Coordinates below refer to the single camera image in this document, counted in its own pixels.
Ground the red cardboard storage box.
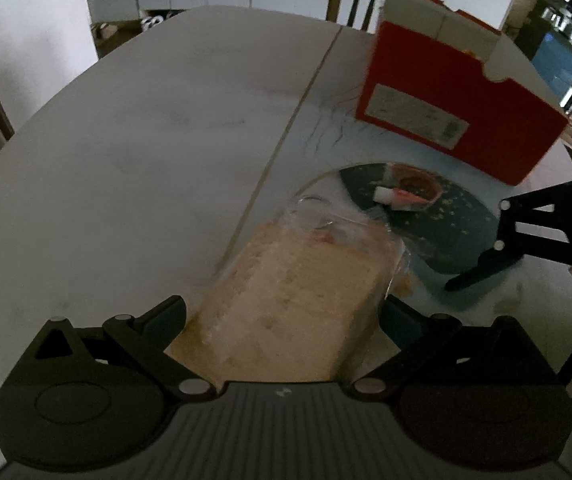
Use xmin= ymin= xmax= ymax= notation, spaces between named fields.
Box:
xmin=355 ymin=0 xmax=568 ymax=185

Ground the beige sponge block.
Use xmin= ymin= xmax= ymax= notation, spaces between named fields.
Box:
xmin=170 ymin=195 xmax=405 ymax=388

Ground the dark green patterned mat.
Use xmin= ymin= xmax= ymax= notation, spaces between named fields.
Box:
xmin=339 ymin=162 xmax=498 ymax=274

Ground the red snack wrapper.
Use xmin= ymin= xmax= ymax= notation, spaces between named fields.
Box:
xmin=383 ymin=162 xmax=443 ymax=210

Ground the small pink white bottle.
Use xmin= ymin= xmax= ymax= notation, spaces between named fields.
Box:
xmin=373 ymin=186 xmax=431 ymax=211

